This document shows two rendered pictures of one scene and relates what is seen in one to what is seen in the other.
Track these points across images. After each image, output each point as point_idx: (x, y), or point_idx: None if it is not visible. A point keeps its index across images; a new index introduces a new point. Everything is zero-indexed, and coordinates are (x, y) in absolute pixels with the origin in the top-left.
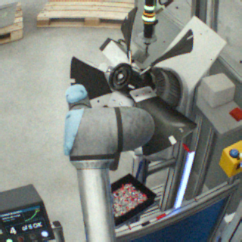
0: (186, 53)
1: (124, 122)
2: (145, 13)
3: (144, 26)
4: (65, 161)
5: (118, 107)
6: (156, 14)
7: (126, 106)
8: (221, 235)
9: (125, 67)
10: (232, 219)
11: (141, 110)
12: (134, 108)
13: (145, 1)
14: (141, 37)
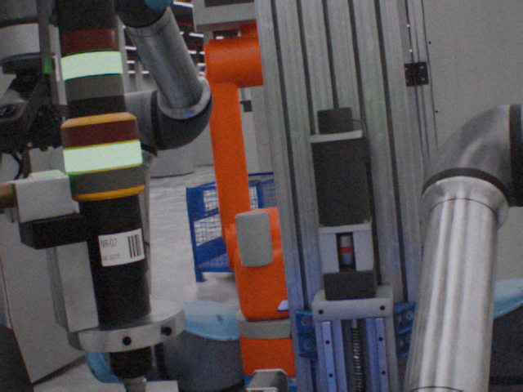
0: (18, 348)
1: (509, 112)
2: (127, 111)
3: (142, 224)
4: None
5: (511, 109)
6: (13, 180)
7: (489, 120)
8: (371, 262)
9: None
10: (408, 112)
11: (458, 131)
12: (473, 119)
13: (113, 10)
14: (167, 310)
